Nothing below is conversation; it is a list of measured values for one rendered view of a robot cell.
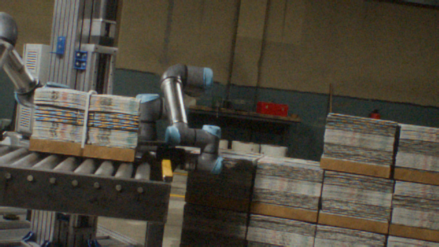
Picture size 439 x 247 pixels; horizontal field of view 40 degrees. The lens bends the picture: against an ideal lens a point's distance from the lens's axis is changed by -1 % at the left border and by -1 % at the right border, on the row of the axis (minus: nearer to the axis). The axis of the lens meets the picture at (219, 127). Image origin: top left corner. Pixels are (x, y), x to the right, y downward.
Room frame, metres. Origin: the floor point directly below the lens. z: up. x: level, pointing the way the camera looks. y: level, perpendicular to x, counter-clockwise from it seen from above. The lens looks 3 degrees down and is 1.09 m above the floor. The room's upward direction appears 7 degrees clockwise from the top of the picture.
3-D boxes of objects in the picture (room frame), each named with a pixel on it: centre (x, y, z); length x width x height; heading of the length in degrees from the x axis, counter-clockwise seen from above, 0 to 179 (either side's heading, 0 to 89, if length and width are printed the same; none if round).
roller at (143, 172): (2.09, 0.24, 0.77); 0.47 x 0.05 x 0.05; 6
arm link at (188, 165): (2.46, 0.11, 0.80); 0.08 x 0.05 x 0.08; 6
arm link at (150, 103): (3.09, 0.38, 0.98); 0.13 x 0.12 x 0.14; 109
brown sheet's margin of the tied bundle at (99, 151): (2.34, 0.39, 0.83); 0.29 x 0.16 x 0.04; 6
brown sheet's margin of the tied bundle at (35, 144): (2.31, 0.61, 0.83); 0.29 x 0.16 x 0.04; 6
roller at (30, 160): (2.05, 0.63, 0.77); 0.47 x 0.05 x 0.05; 6
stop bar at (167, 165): (2.09, 0.16, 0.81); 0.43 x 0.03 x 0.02; 6
